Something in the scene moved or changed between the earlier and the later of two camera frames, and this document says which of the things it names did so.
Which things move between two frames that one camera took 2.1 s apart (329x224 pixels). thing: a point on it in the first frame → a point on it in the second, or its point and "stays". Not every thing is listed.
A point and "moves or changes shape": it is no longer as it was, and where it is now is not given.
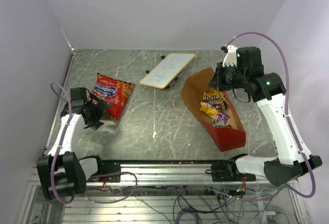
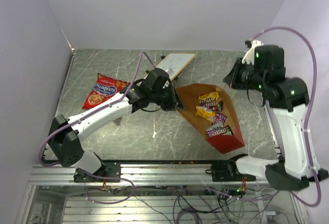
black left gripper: x=101 y=107 → x=173 y=102
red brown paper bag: x=196 y=84 moves or changes shape
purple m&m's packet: x=220 y=124 → x=216 y=130
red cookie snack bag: x=114 y=92 stays
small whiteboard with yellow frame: x=168 y=70 stays
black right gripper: x=217 y=82 → x=232 y=78
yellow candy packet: x=213 y=112 → x=205 y=113
